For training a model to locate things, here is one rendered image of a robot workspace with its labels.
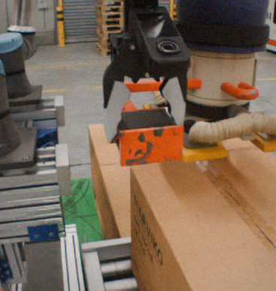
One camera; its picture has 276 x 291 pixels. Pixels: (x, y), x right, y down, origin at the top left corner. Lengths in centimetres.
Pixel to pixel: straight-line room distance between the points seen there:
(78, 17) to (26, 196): 969
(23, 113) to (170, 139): 95
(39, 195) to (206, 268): 48
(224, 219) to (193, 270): 17
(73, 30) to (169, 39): 1012
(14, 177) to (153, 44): 60
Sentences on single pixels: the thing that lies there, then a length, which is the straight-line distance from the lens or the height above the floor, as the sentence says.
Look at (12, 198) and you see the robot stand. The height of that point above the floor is 91.
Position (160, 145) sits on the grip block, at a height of 121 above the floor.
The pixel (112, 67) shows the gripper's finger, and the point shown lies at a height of 131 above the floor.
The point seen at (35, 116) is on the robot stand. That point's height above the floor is 96.
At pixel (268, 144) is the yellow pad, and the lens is 76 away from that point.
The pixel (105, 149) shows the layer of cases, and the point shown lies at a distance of 195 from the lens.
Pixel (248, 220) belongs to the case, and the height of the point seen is 95.
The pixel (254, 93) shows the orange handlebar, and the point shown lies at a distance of 70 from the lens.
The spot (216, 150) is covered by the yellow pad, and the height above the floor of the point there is 110.
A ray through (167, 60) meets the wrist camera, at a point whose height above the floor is 133.
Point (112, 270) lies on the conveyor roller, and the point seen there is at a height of 54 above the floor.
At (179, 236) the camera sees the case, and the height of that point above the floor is 95.
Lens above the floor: 140
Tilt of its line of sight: 26 degrees down
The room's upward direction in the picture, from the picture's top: straight up
